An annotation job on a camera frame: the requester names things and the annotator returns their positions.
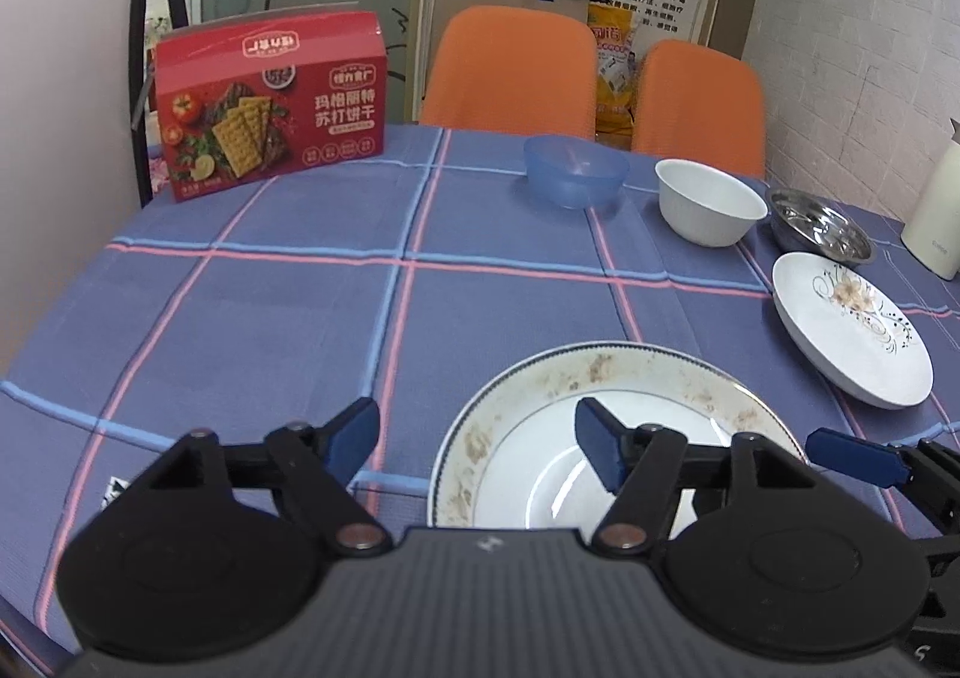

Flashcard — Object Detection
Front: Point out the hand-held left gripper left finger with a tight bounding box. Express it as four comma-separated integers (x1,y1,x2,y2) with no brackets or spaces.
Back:
133,397,392,560

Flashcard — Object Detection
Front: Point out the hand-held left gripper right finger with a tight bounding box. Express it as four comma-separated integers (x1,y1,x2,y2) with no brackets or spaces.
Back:
576,397,820,559

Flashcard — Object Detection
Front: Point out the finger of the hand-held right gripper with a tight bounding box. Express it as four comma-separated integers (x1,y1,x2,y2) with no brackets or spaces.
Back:
806,427,960,536

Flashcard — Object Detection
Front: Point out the large plate with patterned rim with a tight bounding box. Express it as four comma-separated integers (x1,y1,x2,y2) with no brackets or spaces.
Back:
426,342,811,529

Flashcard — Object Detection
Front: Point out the steel bowl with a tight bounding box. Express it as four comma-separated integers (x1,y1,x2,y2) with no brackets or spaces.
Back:
765,187,878,266

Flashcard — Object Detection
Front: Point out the white bowl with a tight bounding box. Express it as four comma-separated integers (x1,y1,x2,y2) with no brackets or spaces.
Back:
655,158,770,248

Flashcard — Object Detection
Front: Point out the blue plastic bowl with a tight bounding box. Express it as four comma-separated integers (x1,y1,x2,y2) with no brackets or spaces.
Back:
523,135,631,210

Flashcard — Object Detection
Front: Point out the white floral plate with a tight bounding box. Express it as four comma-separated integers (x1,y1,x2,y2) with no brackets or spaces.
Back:
772,252,935,411

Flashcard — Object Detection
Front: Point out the blue plaid tablecloth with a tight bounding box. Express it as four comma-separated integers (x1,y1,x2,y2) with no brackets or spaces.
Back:
0,121,960,678

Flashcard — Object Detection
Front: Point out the white kettle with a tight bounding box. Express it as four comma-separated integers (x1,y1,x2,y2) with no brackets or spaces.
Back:
900,119,960,281

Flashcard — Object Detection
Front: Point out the red cracker box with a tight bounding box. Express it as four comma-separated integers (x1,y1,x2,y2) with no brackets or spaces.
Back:
154,3,389,203

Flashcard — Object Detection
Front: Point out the orange chair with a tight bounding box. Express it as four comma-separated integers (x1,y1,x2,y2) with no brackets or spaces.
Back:
418,5,599,140
631,40,767,180

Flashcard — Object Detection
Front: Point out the yellow plastic bag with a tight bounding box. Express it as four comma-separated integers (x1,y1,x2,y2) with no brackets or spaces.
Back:
587,3,646,135

